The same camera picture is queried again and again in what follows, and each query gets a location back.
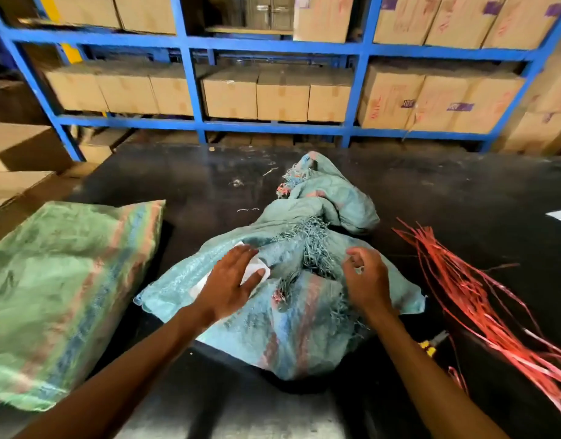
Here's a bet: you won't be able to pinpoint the person's right hand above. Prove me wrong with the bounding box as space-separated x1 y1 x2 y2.
342 246 396 316

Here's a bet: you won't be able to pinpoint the person's left hand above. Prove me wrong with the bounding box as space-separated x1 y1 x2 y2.
191 244 268 325

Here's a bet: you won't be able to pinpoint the blue woven sack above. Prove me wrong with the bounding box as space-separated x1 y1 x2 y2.
133 150 427 382

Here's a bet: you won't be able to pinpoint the yellow handled cutting tool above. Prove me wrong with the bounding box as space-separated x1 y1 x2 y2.
416 330 451 359

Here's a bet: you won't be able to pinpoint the green woven sack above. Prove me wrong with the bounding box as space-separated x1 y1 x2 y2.
0 199 167 413

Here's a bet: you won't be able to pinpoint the person's left forearm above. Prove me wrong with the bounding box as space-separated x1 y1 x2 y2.
13 301 219 439

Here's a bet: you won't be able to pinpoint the person's right forearm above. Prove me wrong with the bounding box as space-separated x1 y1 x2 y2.
366 305 510 439

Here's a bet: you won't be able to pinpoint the white paper label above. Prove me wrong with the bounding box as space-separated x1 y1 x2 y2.
188 241 271 300

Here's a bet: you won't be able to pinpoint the rows of plain taped boxes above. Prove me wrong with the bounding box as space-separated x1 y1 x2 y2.
43 0 354 124

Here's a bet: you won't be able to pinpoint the tall stack of printed cartons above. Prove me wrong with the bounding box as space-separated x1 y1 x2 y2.
492 27 561 156

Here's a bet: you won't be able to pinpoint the blue metal shelf rack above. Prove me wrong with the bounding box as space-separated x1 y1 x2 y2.
0 0 561 163

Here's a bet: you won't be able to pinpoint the pile of brown cardboard boxes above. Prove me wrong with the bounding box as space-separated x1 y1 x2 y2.
0 77 76 252

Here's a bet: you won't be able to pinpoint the flat cardboard sheet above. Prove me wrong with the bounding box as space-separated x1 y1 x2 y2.
205 25 294 36

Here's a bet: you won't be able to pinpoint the bundle of red plastic strings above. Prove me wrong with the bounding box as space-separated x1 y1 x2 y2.
392 218 561 428

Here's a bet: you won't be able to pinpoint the yellow vertical post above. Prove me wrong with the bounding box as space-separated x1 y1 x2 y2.
37 0 83 65

